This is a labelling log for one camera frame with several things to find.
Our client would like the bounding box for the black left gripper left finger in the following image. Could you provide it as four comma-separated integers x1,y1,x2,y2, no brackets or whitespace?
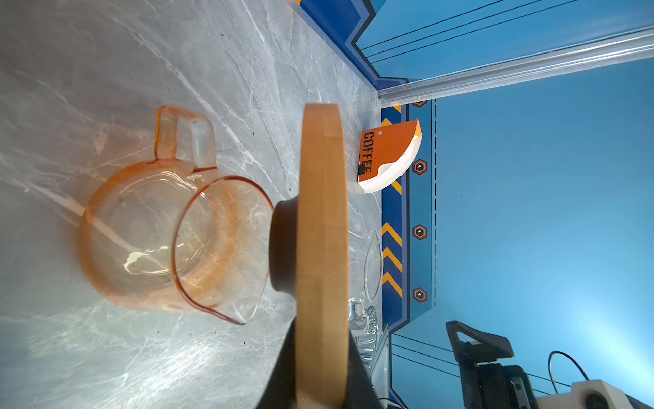
255,321,296,409

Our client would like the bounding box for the orange glass carafe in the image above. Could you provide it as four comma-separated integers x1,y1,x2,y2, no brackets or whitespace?
78,105,274,325

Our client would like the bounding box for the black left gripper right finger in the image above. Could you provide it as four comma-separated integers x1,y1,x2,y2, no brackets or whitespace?
347,336,383,409

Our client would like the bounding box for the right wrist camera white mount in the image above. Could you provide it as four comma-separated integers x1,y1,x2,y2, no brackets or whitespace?
536,380,652,409

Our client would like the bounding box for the right aluminium corner post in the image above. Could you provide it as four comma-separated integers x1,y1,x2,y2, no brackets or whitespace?
377,27,653,107

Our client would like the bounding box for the coffee filter paper pack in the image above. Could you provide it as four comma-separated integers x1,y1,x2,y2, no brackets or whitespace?
357,119,422,194

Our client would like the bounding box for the wooden dripper holder ring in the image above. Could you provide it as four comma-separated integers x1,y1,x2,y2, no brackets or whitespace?
268,102,352,409

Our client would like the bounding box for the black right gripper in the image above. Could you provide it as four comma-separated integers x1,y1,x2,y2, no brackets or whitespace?
446,320,538,409

